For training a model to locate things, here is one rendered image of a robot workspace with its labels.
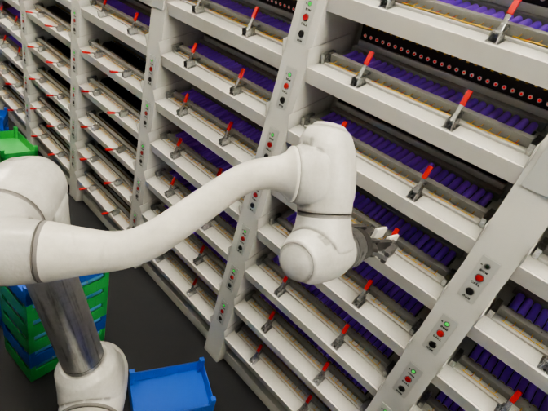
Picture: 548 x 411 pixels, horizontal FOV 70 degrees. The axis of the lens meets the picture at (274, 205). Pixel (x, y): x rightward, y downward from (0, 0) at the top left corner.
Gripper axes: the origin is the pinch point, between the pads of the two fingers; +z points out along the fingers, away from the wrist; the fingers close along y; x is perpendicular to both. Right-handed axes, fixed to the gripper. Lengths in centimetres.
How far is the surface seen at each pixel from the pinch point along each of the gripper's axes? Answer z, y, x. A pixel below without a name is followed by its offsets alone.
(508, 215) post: 0.9, 20.1, 18.9
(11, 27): 10, -279, -25
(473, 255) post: 3.5, 18.8, 7.0
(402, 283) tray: 8.0, 8.2, -10.5
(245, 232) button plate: 11, -47, -31
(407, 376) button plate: 11.8, 21.9, -33.6
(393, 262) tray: 8.5, 3.3, -7.4
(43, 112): 20, -235, -64
